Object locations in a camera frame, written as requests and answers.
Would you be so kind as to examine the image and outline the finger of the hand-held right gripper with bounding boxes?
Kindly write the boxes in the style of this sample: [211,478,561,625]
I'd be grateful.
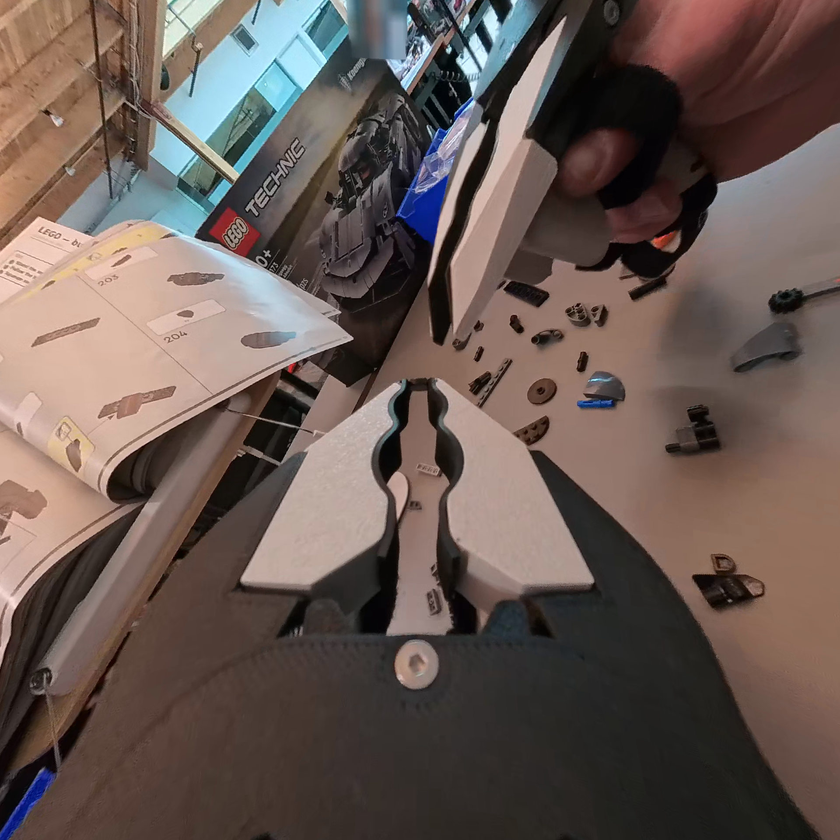
[427,104,491,345]
[449,16,560,341]

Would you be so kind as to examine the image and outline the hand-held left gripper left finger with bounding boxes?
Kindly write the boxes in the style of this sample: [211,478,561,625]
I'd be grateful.
[241,382,404,635]

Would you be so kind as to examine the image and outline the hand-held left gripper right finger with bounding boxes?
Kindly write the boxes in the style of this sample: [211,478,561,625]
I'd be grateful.
[430,379,595,634]

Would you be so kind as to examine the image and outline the dark grey lego connector assembly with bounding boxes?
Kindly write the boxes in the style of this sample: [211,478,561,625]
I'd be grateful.
[665,405,722,455]

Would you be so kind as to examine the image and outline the dark printed lego box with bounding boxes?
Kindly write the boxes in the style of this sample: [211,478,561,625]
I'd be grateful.
[197,62,460,388]

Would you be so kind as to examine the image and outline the long grey lego plate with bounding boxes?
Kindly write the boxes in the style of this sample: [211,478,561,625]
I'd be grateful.
[478,357,513,408]

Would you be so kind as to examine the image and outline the black lego connector cluster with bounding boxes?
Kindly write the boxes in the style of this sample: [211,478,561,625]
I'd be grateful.
[692,573,765,609]

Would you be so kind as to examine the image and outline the lego instruction booklet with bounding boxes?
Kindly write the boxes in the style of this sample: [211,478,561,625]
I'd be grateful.
[0,217,355,657]

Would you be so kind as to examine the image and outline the grey curved lego wedge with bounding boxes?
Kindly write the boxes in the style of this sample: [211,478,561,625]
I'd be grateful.
[730,322,803,373]

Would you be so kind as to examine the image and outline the person's right hand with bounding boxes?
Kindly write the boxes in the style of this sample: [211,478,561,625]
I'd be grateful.
[558,0,840,245]

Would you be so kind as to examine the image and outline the blue plastic bin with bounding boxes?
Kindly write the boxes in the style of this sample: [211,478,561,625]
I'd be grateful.
[397,98,476,244]

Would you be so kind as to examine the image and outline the clear plastic bags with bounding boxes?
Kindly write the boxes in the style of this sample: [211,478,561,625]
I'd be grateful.
[413,101,483,194]

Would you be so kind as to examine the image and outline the white book stand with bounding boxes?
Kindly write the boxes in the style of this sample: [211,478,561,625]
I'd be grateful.
[29,387,412,698]

